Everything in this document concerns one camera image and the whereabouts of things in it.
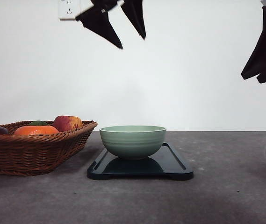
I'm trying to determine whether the black gripper screen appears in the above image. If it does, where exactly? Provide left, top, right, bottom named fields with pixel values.
left=76, top=0, right=146, bottom=49

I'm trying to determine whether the green ceramic bowl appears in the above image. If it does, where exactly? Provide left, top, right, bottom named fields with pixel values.
left=99, top=125, right=167, bottom=160

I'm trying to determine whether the brown wicker basket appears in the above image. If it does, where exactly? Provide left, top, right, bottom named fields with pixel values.
left=0, top=120, right=98, bottom=176

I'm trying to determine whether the red yellow apple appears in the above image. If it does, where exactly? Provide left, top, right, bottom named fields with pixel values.
left=53, top=115, right=83, bottom=132

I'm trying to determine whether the dark rectangular tray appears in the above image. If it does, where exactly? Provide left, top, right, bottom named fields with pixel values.
left=87, top=142, right=193, bottom=180

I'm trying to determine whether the green fruit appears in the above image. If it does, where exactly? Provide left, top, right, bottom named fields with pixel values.
left=28, top=120, right=49, bottom=126

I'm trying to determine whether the orange tangerine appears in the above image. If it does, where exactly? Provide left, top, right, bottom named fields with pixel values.
left=14, top=125, right=59, bottom=135

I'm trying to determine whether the white wall socket left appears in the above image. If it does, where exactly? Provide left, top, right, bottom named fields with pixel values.
left=58, top=0, right=80, bottom=22

